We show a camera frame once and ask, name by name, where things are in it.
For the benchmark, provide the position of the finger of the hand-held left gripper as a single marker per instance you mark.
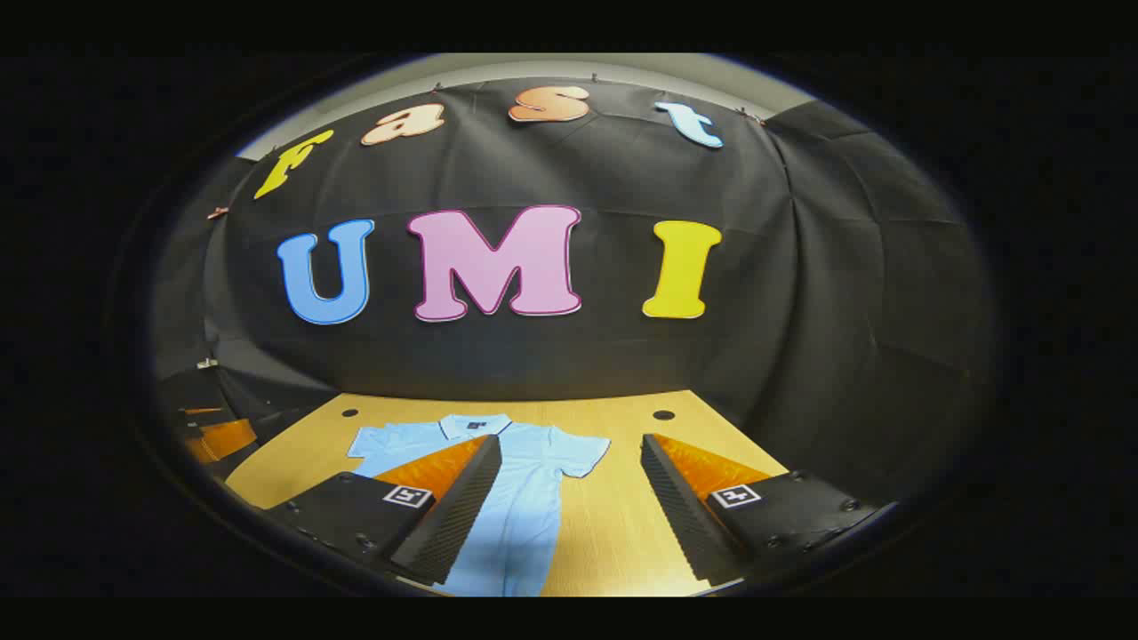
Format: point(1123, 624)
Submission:
point(227, 439)
point(203, 411)

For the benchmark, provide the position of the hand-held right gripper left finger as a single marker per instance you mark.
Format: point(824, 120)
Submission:
point(458, 516)

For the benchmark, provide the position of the light blue T-shirt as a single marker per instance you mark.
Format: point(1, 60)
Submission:
point(533, 498)

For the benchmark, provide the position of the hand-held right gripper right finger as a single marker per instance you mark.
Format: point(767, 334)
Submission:
point(680, 516)

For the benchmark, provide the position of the black backdrop cloth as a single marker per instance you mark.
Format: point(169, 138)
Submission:
point(622, 356)

